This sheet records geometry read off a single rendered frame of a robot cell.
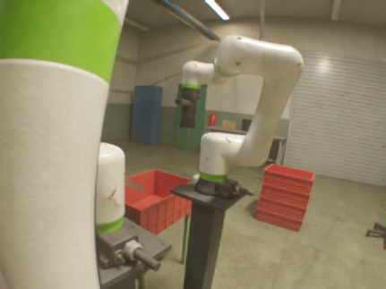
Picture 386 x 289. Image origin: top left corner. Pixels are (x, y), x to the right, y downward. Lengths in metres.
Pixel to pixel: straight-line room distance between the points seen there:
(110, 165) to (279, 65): 0.52
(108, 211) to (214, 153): 0.51
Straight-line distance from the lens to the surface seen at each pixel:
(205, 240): 0.99
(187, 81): 1.04
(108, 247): 0.47
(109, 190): 0.45
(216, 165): 0.84
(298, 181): 2.48
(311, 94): 5.74
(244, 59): 0.62
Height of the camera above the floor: 1.26
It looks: 9 degrees down
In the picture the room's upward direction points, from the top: 5 degrees clockwise
